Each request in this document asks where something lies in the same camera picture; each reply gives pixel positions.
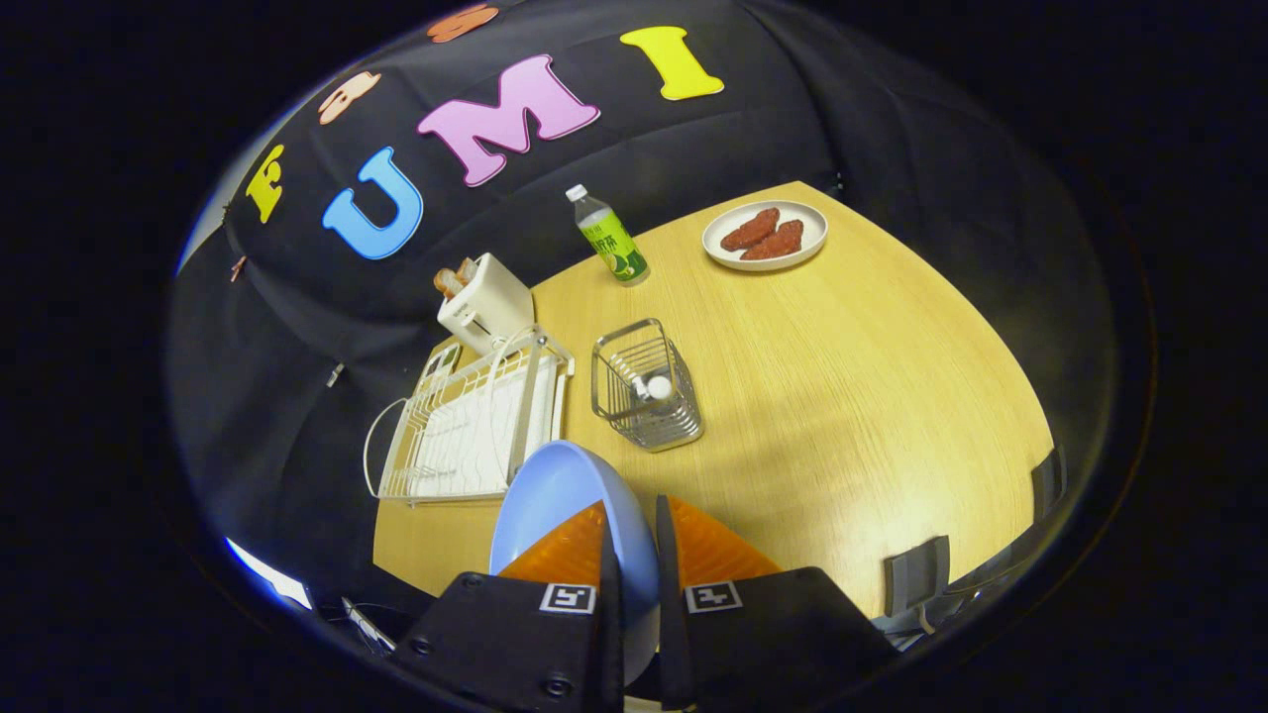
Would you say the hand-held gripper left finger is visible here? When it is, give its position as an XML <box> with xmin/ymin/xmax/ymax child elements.
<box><xmin>391</xmin><ymin>498</ymin><xmax>626</xmax><ymax>713</ymax></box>

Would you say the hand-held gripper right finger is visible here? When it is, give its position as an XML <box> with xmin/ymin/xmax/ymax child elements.
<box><xmin>654</xmin><ymin>495</ymin><xmax>902</xmax><ymax>711</ymax></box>

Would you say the blue plate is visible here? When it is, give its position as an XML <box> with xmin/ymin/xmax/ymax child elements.
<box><xmin>488</xmin><ymin>440</ymin><xmax>663</xmax><ymax>684</ymax></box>

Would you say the white wire dish rack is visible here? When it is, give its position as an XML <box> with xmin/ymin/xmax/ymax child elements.
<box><xmin>363</xmin><ymin>325</ymin><xmax>576</xmax><ymax>506</ymax></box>

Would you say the metal wire basket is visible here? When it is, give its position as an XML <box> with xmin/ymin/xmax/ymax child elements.
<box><xmin>591</xmin><ymin>318</ymin><xmax>705</xmax><ymax>453</ymax></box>

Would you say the white oval dish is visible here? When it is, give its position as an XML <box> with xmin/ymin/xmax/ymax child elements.
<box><xmin>701</xmin><ymin>200</ymin><xmax>829</xmax><ymax>272</ymax></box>

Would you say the dark chair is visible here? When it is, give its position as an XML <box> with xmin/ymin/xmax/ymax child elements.
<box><xmin>884</xmin><ymin>535</ymin><xmax>952</xmax><ymax>618</ymax></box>

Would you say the white toaster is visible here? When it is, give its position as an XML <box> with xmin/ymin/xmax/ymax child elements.
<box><xmin>436</xmin><ymin>253</ymin><xmax>536</xmax><ymax>357</ymax></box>

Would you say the red meat piece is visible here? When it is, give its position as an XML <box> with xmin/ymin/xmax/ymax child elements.
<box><xmin>740</xmin><ymin>220</ymin><xmax>804</xmax><ymax>261</ymax></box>
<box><xmin>720</xmin><ymin>207</ymin><xmax>782</xmax><ymax>252</ymax></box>

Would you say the green label drink bottle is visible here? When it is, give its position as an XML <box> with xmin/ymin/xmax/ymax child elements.
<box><xmin>566</xmin><ymin>183</ymin><xmax>651</xmax><ymax>288</ymax></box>

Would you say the black backdrop cloth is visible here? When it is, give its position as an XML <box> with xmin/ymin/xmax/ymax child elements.
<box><xmin>166</xmin><ymin>0</ymin><xmax>1120</xmax><ymax>615</ymax></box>

